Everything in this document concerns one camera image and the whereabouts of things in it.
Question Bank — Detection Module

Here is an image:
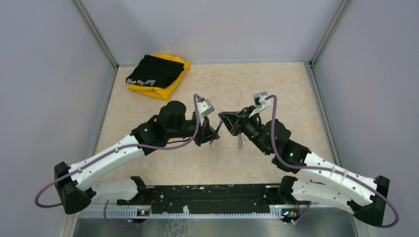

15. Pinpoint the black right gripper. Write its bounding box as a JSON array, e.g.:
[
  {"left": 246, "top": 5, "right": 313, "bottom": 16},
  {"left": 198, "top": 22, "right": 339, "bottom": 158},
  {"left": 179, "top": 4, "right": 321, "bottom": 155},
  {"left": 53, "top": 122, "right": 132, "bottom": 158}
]
[{"left": 217, "top": 106, "right": 270, "bottom": 157}]

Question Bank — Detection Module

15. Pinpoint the white rainbow marker pen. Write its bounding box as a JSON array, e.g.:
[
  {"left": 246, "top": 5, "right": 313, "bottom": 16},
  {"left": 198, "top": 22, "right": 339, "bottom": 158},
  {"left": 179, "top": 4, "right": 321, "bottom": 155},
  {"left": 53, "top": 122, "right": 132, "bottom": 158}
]
[{"left": 240, "top": 134, "right": 246, "bottom": 147}]

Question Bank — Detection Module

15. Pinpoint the dark purple gel pen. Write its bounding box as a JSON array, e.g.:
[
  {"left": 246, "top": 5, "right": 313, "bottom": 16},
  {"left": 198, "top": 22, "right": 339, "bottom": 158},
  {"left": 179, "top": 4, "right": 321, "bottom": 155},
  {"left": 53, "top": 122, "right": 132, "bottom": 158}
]
[{"left": 209, "top": 120, "right": 223, "bottom": 145}]

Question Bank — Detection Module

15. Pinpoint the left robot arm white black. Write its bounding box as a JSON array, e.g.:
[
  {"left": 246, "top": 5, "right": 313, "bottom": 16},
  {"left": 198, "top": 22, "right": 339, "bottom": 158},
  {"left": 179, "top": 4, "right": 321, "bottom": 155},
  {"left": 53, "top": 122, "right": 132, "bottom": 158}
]
[{"left": 54, "top": 98, "right": 219, "bottom": 214}]

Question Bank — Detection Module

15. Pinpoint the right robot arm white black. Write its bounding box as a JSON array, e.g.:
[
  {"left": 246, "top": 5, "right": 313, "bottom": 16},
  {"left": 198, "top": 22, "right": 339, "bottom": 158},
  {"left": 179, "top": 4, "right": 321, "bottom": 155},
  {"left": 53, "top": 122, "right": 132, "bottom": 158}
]
[{"left": 218, "top": 106, "right": 390, "bottom": 227}]

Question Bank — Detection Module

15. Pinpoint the mauve pen with red tip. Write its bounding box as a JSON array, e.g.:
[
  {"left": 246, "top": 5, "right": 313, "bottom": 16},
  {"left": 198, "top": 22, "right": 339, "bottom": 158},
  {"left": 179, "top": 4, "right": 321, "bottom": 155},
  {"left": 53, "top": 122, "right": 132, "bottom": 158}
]
[{"left": 238, "top": 134, "right": 243, "bottom": 150}]

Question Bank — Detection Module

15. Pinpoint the yellow folded cloth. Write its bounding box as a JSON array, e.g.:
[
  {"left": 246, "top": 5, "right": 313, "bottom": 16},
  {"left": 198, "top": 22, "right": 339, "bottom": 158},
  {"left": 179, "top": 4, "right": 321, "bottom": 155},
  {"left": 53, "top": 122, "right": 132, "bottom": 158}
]
[{"left": 127, "top": 53, "right": 190, "bottom": 101}]

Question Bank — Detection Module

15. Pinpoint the black folded cloth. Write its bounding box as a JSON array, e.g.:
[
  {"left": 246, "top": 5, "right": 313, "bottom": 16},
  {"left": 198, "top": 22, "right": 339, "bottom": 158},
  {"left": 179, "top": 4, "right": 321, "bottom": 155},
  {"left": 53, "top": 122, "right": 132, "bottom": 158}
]
[{"left": 126, "top": 55, "right": 184, "bottom": 88}]

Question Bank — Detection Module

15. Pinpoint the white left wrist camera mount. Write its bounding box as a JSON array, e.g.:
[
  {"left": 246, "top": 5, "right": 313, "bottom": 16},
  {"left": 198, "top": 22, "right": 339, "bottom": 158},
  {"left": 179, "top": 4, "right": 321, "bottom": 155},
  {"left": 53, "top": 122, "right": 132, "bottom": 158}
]
[{"left": 197, "top": 98, "right": 214, "bottom": 125}]

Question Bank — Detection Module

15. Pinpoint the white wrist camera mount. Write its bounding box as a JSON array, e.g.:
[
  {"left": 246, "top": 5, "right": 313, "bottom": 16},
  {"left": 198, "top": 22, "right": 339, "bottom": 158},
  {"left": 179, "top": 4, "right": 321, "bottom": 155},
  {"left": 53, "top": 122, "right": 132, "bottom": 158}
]
[
  {"left": 197, "top": 98, "right": 214, "bottom": 125},
  {"left": 249, "top": 91, "right": 273, "bottom": 118}
]

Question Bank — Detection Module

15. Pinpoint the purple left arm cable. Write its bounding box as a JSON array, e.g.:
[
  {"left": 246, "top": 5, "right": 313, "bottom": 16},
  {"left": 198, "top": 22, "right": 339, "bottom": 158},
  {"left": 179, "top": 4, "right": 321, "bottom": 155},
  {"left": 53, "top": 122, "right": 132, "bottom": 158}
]
[{"left": 34, "top": 94, "right": 205, "bottom": 228}]

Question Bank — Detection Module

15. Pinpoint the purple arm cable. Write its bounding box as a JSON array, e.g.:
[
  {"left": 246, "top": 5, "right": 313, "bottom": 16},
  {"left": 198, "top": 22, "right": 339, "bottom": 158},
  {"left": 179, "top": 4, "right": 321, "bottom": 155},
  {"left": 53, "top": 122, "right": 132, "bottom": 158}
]
[
  {"left": 34, "top": 94, "right": 205, "bottom": 228},
  {"left": 264, "top": 95, "right": 400, "bottom": 228}
]

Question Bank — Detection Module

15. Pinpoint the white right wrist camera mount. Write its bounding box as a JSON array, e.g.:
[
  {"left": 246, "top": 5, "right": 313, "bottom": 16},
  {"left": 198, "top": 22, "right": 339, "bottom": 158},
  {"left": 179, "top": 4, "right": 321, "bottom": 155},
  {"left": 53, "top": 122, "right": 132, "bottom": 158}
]
[{"left": 249, "top": 91, "right": 273, "bottom": 118}]

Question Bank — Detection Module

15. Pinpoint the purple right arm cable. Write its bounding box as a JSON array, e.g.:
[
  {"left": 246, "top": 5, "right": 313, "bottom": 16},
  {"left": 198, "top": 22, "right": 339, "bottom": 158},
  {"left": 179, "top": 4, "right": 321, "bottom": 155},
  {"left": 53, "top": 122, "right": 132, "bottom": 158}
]
[{"left": 264, "top": 95, "right": 400, "bottom": 228}]

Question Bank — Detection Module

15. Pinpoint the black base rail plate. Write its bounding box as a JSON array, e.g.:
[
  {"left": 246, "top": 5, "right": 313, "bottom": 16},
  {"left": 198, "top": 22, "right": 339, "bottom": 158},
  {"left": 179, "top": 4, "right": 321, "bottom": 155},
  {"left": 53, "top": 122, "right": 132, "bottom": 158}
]
[{"left": 118, "top": 184, "right": 310, "bottom": 220}]

